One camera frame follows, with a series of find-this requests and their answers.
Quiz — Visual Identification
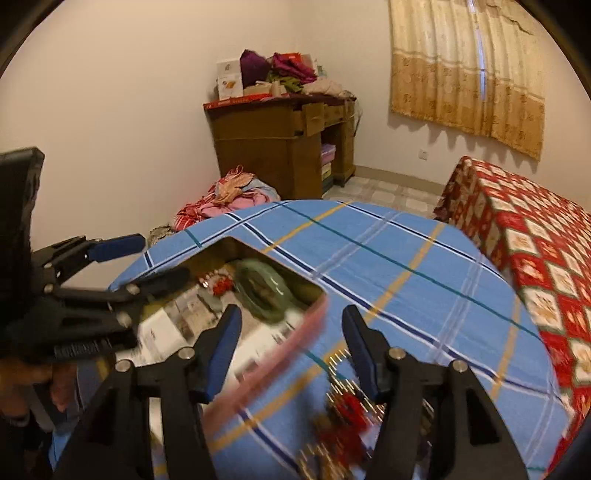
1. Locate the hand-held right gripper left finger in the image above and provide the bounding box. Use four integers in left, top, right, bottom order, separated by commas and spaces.
53, 305, 243, 480

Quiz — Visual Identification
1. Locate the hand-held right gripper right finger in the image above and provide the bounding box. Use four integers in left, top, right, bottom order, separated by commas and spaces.
342, 305, 529, 480

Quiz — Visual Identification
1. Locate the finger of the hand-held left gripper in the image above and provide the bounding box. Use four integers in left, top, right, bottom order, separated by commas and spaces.
31, 233, 147, 281
44, 267, 191, 335

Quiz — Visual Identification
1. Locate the gold bead necklace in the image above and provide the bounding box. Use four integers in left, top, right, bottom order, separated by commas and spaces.
295, 348, 389, 480

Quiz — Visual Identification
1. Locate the pink tin box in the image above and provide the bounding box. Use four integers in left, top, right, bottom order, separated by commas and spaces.
111, 236, 331, 432

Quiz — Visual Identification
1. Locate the red knotted bracelet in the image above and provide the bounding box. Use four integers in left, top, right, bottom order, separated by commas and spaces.
316, 392, 385, 464

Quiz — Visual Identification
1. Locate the person's left hand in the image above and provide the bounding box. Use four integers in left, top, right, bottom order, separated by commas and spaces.
0, 360, 80, 431

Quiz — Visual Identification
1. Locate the grey woven item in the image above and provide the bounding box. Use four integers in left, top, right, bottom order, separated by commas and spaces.
148, 224, 174, 246

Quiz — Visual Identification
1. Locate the white paper slip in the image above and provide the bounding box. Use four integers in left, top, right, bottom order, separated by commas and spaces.
137, 307, 200, 366

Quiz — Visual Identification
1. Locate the green jade bangle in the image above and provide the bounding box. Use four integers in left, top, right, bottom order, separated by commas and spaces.
234, 261, 297, 325

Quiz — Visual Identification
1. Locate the blue plaid bed sheet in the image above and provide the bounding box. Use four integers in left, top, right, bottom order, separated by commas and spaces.
48, 199, 566, 480

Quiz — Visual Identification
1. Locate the pile of clothes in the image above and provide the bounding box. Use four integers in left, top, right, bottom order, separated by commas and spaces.
174, 165, 281, 232

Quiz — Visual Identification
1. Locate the wooden cabinet with clutter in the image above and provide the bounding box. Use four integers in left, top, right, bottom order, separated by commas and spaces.
204, 95, 359, 200

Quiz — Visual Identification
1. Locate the flat red box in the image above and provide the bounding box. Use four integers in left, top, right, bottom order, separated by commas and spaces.
205, 93, 296, 110

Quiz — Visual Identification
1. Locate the bed with red quilt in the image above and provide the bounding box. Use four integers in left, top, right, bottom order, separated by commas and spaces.
433, 156, 591, 477

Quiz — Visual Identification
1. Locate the white cardboard box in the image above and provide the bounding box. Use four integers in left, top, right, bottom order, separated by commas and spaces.
216, 58, 245, 99

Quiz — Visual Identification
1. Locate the purple cloth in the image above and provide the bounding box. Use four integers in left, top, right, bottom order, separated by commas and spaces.
240, 49, 271, 88

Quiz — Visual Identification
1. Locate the green cloth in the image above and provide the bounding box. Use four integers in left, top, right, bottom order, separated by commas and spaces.
272, 76, 304, 94

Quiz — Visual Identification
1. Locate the magenta cloth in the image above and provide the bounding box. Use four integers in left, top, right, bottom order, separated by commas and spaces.
270, 52, 318, 82

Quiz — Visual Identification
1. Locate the pale pink cloth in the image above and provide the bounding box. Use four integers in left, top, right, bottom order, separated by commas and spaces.
302, 76, 356, 99

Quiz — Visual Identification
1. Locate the beige floral curtain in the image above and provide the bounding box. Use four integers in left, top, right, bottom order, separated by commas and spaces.
387, 0, 546, 161

